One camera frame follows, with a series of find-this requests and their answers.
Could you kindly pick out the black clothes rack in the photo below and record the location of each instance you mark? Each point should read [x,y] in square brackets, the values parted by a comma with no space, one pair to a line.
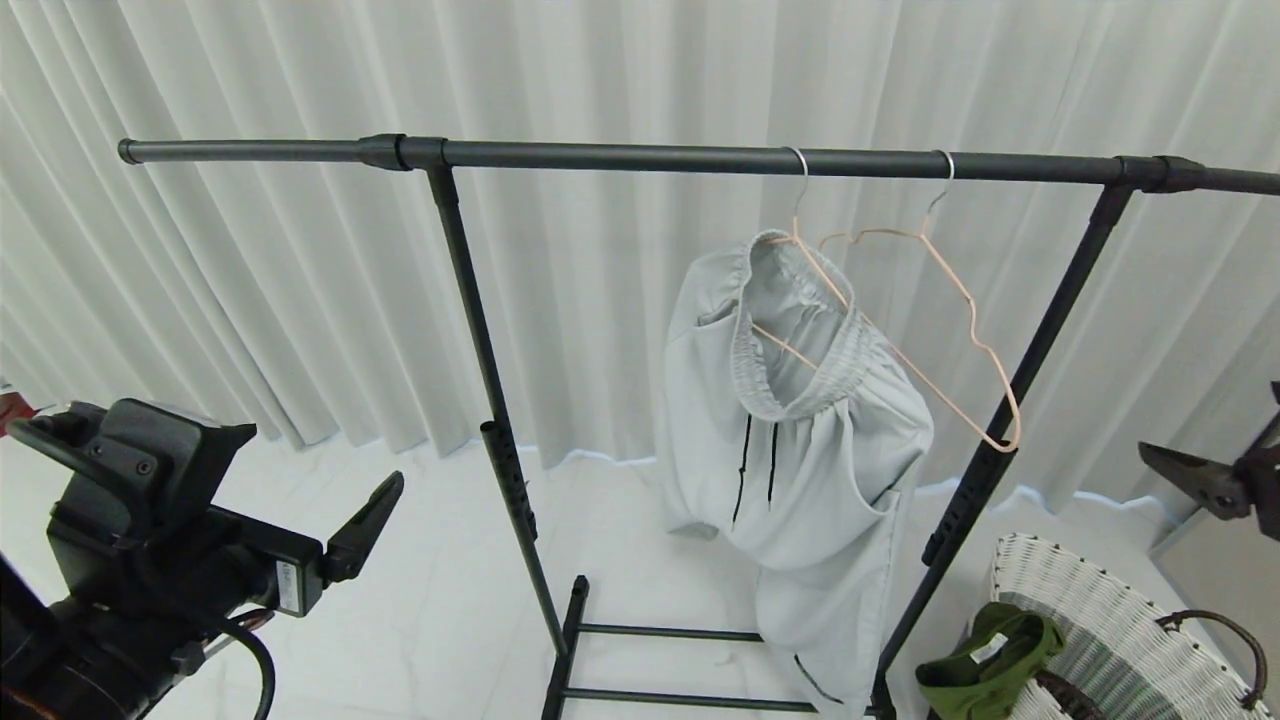
[600,157]

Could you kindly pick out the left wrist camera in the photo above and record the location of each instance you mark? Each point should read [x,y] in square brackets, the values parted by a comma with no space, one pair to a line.
[150,460]

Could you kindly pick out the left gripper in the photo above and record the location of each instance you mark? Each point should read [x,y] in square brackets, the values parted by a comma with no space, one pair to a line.
[270,570]

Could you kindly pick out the white curtain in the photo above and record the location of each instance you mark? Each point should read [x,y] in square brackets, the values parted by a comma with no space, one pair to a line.
[300,280]

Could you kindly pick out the white laundry basket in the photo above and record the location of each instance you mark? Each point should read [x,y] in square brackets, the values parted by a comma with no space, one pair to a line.
[1110,640]

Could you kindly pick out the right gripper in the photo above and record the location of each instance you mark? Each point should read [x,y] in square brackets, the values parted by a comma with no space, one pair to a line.
[1268,495]

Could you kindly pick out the olive green garment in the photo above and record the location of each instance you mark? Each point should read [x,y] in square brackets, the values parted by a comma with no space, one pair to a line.
[985,670]

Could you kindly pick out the pale grey shorts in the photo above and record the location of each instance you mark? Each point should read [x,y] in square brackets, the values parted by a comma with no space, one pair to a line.
[820,480]

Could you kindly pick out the pink clothes hanger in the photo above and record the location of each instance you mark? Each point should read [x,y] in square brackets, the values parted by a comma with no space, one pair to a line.
[947,165]
[798,160]

